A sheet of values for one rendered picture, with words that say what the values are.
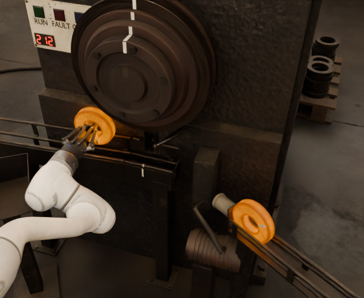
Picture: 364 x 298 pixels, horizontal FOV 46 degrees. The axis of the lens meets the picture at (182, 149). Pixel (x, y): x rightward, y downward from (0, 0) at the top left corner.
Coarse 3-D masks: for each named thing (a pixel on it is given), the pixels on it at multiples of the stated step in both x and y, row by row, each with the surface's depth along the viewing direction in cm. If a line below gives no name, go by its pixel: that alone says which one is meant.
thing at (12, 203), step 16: (0, 160) 162; (16, 160) 165; (0, 176) 167; (16, 176) 169; (32, 176) 167; (0, 192) 165; (16, 192) 164; (0, 208) 158; (16, 208) 158; (32, 256) 184; (32, 272) 188; (48, 272) 206; (16, 288) 199; (32, 288) 195; (48, 288) 199
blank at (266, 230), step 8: (248, 200) 139; (240, 208) 141; (248, 208) 138; (256, 208) 136; (264, 208) 136; (240, 216) 143; (248, 216) 145; (256, 216) 136; (264, 216) 135; (240, 224) 145; (248, 224) 144; (264, 224) 135; (272, 224) 136; (256, 232) 140; (264, 232) 137; (272, 232) 136; (264, 240) 138
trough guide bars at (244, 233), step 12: (240, 228) 143; (252, 240) 141; (276, 240) 140; (264, 252) 137; (288, 252) 137; (300, 252) 133; (288, 264) 130; (312, 264) 129; (288, 276) 130; (300, 276) 126; (324, 276) 128; (312, 288) 125; (336, 288) 125
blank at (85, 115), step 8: (80, 112) 156; (88, 112) 155; (96, 112) 154; (80, 120) 158; (88, 120) 157; (96, 120) 156; (104, 120) 155; (112, 120) 158; (104, 128) 158; (112, 128) 158; (104, 136) 160; (112, 136) 159
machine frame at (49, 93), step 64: (64, 0) 145; (192, 0) 132; (256, 0) 126; (320, 0) 128; (64, 64) 162; (256, 64) 138; (128, 128) 165; (256, 128) 153; (128, 192) 188; (256, 192) 165; (256, 256) 188
